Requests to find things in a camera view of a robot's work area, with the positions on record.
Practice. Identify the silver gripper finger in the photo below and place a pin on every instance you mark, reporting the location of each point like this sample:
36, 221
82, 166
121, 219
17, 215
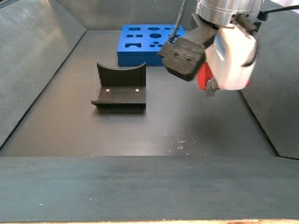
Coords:
211, 88

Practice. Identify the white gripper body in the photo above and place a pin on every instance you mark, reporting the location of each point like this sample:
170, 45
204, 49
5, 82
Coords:
231, 57

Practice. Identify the red three prong object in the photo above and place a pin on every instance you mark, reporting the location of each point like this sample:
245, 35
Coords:
204, 76

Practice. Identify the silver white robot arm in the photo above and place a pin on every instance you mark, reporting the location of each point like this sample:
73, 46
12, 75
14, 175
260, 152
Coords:
225, 13

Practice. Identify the black curved fixture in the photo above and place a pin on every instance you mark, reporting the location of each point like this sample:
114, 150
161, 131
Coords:
121, 86

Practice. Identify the blue foam shape board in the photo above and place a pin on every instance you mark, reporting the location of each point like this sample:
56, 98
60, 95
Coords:
140, 42

